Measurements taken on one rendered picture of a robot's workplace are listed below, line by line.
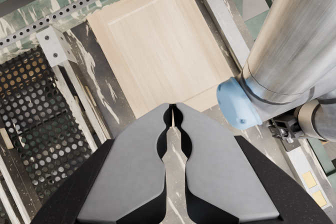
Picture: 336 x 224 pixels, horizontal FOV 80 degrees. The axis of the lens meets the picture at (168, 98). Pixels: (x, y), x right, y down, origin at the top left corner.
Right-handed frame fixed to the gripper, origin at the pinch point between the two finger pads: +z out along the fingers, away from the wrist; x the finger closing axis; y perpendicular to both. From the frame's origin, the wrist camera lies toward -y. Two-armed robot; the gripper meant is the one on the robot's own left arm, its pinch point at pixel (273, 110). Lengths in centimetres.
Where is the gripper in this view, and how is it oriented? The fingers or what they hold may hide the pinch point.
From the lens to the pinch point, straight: 67.7
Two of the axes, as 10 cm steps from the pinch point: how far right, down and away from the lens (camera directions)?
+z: 0.2, 0.3, 10.0
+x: 4.5, 8.9, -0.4
